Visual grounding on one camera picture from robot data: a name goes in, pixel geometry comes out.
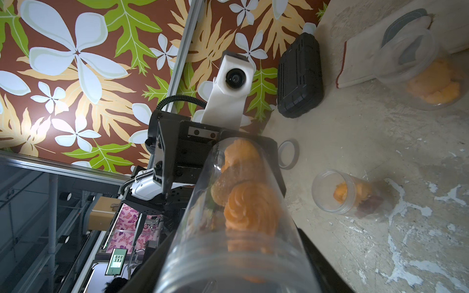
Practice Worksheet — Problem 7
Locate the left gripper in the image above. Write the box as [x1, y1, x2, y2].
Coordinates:
[146, 110, 287, 201]

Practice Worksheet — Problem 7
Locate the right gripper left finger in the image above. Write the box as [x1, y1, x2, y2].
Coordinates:
[119, 231, 176, 293]

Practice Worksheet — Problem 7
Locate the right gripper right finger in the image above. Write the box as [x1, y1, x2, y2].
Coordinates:
[297, 228, 354, 293]

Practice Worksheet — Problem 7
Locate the clear cookie jar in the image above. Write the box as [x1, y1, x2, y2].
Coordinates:
[311, 170, 394, 221]
[155, 137, 321, 293]
[373, 29, 469, 111]

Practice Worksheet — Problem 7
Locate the clear jar lid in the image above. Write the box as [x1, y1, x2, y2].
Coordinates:
[278, 139, 300, 170]

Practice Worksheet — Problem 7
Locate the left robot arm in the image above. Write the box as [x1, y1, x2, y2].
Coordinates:
[119, 95, 287, 231]

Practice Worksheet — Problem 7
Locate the clear cookie jar front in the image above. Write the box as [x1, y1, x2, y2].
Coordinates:
[311, 170, 394, 221]

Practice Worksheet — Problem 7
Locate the clear cookie jar back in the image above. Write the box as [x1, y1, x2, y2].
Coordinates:
[373, 29, 469, 111]

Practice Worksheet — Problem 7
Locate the black hard case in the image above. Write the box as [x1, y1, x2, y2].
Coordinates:
[277, 32, 324, 118]

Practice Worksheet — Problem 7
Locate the white work glove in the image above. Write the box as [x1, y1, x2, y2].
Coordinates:
[335, 1, 469, 89]

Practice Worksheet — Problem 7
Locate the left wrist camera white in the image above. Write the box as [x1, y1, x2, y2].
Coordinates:
[200, 51, 255, 131]

